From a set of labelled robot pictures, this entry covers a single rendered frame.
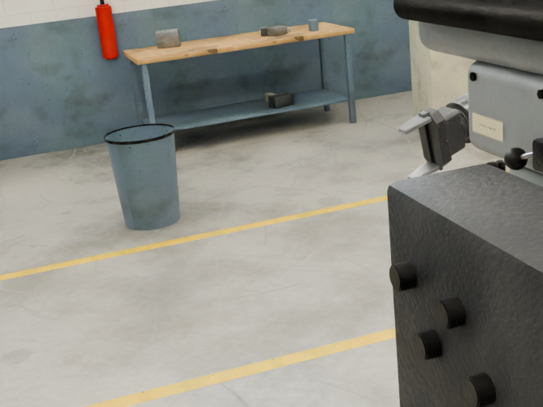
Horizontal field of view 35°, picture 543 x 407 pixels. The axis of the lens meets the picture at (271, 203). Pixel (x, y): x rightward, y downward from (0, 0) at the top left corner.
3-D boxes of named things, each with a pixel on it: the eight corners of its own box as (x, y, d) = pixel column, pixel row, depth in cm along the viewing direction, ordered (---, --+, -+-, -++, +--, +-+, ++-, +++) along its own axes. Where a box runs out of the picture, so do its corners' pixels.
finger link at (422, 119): (396, 131, 159) (420, 116, 162) (407, 135, 157) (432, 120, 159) (394, 123, 158) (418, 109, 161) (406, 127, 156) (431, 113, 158)
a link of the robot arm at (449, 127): (418, 162, 170) (461, 136, 174) (453, 176, 162) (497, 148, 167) (408, 106, 163) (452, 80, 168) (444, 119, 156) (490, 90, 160)
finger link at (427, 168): (416, 179, 162) (439, 165, 164) (405, 174, 164) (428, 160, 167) (417, 186, 163) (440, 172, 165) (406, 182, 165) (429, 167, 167)
